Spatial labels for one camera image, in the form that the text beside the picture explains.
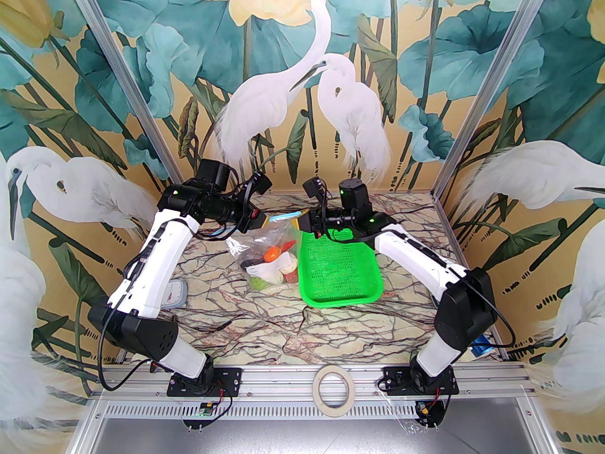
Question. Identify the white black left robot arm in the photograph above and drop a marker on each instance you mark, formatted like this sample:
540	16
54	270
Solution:
151	272

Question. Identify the red toy tomato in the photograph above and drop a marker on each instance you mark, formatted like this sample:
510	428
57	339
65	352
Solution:
291	277

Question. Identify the white tape roll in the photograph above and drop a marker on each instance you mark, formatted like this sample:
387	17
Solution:
317	390

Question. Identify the clear zip-top bag blue zipper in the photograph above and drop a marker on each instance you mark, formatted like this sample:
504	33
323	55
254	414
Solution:
250	244

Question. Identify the white kitchen scale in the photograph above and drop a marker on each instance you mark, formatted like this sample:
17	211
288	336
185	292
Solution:
177	293

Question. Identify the aluminium frame post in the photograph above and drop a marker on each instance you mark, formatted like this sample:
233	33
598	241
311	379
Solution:
127	83
491	88

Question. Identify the orange toy tangerine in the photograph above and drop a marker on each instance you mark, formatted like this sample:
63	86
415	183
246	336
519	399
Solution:
271	254

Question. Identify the blue plastic object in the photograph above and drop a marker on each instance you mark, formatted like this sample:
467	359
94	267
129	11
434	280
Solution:
483	345

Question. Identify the small circuit board bracket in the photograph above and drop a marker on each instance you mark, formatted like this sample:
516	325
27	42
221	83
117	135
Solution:
205	409
427	412

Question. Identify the grey metal tray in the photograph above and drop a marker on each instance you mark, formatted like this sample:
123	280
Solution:
307	438

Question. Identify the purple toy eggplant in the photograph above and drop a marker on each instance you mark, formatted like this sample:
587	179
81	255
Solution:
250	264

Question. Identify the red toy chili pepper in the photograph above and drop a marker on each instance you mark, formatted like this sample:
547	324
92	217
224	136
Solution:
288	244

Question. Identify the cream toy bun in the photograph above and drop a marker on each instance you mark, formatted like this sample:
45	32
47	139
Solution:
289	263

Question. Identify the green plastic perforated basket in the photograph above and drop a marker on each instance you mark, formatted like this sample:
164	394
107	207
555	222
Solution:
338	272

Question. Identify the aluminium frame rail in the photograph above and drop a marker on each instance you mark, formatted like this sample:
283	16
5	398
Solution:
283	379

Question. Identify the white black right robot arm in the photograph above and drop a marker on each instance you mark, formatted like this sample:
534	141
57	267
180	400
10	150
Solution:
425	263

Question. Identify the white slotted metal grille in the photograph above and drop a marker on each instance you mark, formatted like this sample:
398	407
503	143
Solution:
283	412

